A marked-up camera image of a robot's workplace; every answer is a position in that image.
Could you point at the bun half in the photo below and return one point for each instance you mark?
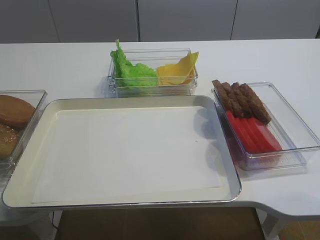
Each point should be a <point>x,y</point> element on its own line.
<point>15,112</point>

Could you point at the yellow cheese slices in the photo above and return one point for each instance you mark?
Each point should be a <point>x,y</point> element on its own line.
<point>180,73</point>

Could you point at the green lettuce leaf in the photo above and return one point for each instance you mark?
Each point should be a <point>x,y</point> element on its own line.
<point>129,75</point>

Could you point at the clear bin with greens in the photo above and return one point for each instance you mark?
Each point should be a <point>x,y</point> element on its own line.
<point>153,58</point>

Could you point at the white metal baking tray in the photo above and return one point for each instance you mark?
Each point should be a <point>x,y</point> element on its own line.
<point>21,187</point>

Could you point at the brown beef patty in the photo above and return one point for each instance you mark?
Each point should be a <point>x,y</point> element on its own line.
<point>255,104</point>
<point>246,98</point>
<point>241,100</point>
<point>227,98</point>

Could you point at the white parchment paper sheet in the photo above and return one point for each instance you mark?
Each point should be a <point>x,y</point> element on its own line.
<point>93,154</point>

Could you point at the red tomato slice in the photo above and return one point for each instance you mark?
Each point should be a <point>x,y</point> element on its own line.
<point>242,134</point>
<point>267,134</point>
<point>249,140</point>
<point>260,137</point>

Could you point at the clear bin with patties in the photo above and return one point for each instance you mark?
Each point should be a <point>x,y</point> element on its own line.
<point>297,140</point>

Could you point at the clear bin with buns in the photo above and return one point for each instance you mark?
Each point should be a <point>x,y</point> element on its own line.
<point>36,98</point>

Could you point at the sesame top bun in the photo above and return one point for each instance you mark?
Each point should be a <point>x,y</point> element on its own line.
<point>8,140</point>

